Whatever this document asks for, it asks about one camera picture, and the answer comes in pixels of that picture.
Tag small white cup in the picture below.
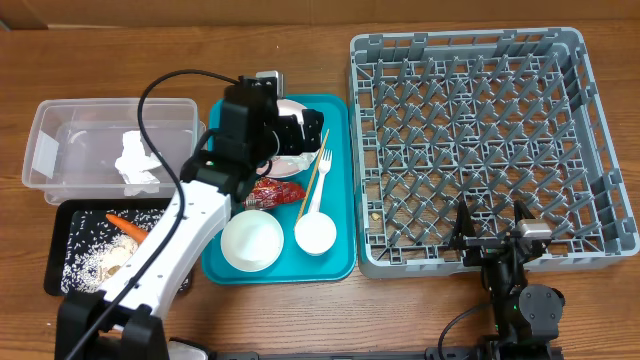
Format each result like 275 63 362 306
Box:
294 212 337 256

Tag pink plate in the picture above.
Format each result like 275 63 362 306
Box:
257 99 324 179

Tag teal plastic tray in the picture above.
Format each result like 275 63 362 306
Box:
201 94 356 285

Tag orange carrot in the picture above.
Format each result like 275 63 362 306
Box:
105 214 148 244

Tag white napkin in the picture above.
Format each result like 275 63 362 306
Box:
291 152 317 171
114 130 162 185

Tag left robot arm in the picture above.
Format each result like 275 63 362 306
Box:
55 71 324 359

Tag white bowl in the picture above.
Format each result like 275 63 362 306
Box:
220 210 284 273

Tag clear plastic bin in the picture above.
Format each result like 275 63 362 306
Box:
22 98 205 205

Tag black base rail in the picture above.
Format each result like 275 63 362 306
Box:
209 347 564 360

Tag red snack wrapper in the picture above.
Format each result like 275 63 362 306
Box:
243 177 306 210

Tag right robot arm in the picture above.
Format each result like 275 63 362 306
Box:
437 200 566 359

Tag black plastic tray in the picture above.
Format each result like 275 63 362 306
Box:
44 198 169 296

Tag wooden chopstick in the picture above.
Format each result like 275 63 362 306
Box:
296 129 330 223

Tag grey dishwasher rack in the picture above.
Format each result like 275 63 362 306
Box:
349 27 639 278

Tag rice and peanut shells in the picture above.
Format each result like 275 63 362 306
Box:
60 209 164 294

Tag white plastic fork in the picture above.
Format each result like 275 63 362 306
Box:
308 150 332 213

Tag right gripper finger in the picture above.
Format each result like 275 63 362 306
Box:
452 199 475 240
514 200 535 235

